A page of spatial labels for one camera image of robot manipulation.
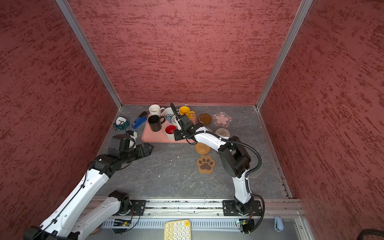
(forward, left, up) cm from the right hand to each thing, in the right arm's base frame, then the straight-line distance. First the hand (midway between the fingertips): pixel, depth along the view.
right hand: (175, 137), depth 91 cm
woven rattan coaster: (-3, -17, -10) cm, 20 cm away
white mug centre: (+14, +2, 0) cm, 14 cm away
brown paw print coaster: (-15, -19, -10) cm, 25 cm away
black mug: (+13, +15, -1) cm, 20 cm away
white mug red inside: (+9, +6, -6) cm, 12 cm away
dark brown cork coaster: (+23, -20, -10) cm, 32 cm away
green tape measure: (+18, +42, -6) cm, 46 cm away
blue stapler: (+22, +27, -5) cm, 35 cm away
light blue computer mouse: (-46, -50, -7) cm, 68 cm away
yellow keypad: (-46, -4, -7) cm, 47 cm away
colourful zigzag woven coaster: (+10, -32, -11) cm, 36 cm away
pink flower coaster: (+22, -34, -10) cm, 42 cm away
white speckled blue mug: (+22, +7, -1) cm, 23 cm away
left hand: (-13, +14, +6) cm, 20 cm away
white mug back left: (+27, +18, -2) cm, 32 cm away
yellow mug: (+25, -6, -2) cm, 26 cm away
